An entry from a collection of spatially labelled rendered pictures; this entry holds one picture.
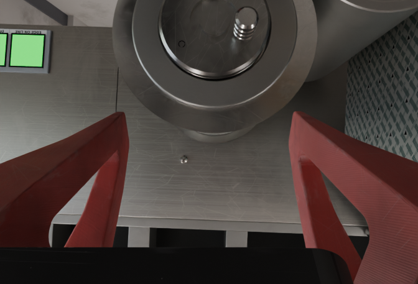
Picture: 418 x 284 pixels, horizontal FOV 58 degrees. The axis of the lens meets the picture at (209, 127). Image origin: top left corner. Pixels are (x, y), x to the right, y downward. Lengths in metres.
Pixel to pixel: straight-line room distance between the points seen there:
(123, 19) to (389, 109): 0.27
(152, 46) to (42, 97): 0.41
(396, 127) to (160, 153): 0.35
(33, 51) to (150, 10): 0.41
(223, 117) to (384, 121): 0.21
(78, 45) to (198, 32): 0.41
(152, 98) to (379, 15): 0.17
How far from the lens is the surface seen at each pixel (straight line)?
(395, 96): 0.41
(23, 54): 0.68
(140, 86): 0.27
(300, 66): 0.28
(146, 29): 0.27
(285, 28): 0.27
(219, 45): 0.26
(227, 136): 0.52
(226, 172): 0.59
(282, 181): 0.60
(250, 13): 0.23
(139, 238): 0.62
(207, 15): 0.26
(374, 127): 0.45
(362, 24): 0.32
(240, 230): 0.61
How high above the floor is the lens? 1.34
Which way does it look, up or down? 4 degrees down
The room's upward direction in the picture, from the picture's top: 178 degrees counter-clockwise
